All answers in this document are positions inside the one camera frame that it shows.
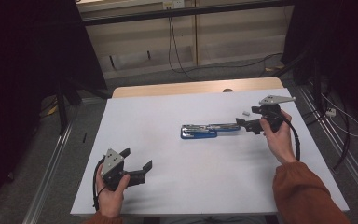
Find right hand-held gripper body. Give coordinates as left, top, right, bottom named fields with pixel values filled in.
left=251, top=94, right=296, bottom=133

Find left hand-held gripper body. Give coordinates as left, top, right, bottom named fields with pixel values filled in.
left=100, top=147, right=131, bottom=191

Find blue stapler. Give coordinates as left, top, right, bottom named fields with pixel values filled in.
left=180, top=122, right=241, bottom=140

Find person's right hand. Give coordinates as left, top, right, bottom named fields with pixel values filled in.
left=259, top=110, right=298, bottom=165

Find person's left hand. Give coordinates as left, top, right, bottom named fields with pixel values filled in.
left=95, top=164, right=131, bottom=218

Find white table cover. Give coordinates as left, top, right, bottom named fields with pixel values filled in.
left=70, top=88, right=350, bottom=217

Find black metal stand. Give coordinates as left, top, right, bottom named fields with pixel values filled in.
left=54, top=78, right=110, bottom=136
left=273, top=50, right=327, bottom=118

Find beige panel cabinet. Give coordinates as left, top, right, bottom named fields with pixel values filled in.
left=85, top=5, right=294, bottom=80

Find wooden table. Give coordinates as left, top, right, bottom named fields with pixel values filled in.
left=111, top=77, right=284, bottom=99

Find person's grey lap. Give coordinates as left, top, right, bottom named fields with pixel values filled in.
left=159, top=215, right=267, bottom=224

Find black curtain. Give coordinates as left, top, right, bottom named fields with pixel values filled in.
left=0, top=0, right=108, bottom=217
left=281, top=0, right=358, bottom=133

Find black metal beam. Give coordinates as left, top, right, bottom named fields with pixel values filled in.
left=81, top=0, right=295, bottom=27

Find left hand-held gripper black cable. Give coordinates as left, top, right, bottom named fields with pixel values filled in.
left=91, top=158, right=107, bottom=212

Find hand-held gripper black cable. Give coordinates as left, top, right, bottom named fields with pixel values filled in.
left=269, top=111, right=302, bottom=162
left=91, top=158, right=107, bottom=212

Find right hand-held gripper black cable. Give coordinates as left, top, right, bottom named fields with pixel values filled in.
left=269, top=111, right=302, bottom=162

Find aluminium floor rail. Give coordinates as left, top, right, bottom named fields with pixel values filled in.
left=21, top=122, right=74, bottom=224
left=296, top=86, right=358, bottom=204

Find thick black cable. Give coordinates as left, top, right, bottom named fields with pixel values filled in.
left=331, top=92, right=351, bottom=171

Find white cable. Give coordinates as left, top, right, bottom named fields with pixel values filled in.
left=320, top=92, right=358, bottom=138

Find black hanging cable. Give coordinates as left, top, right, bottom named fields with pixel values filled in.
left=167, top=15, right=284, bottom=82

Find white wall socket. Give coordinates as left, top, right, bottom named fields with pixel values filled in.
left=162, top=0, right=186, bottom=9

